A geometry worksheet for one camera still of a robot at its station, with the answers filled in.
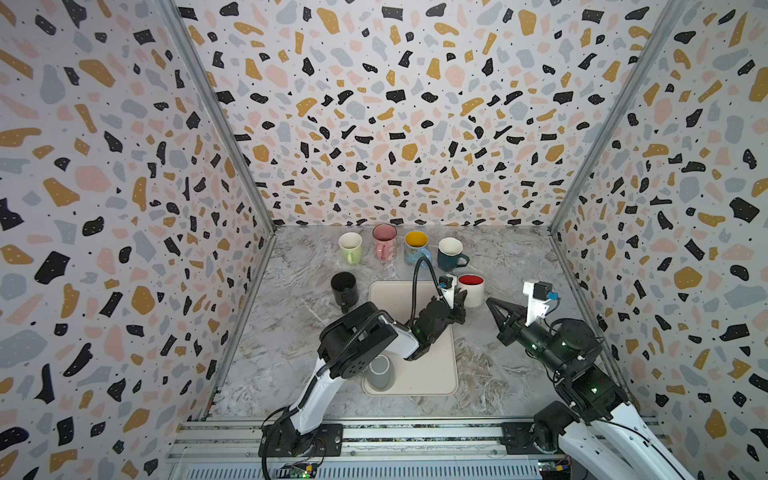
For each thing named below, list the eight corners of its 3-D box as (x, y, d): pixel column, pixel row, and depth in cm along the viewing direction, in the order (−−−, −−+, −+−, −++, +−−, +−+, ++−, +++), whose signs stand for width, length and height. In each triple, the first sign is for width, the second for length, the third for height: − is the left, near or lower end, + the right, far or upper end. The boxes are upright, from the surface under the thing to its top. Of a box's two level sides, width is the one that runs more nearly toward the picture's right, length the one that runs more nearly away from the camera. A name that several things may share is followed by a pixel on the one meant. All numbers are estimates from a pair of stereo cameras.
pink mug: (373, 268, 111) (370, 248, 102) (375, 243, 119) (373, 223, 110) (396, 268, 111) (396, 248, 102) (397, 243, 119) (397, 223, 111)
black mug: (333, 313, 98) (328, 298, 91) (337, 287, 105) (333, 271, 98) (356, 313, 99) (353, 298, 91) (359, 287, 105) (356, 271, 98)
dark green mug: (437, 275, 110) (440, 254, 101) (436, 258, 115) (439, 237, 106) (462, 275, 110) (468, 254, 101) (460, 258, 115) (465, 237, 106)
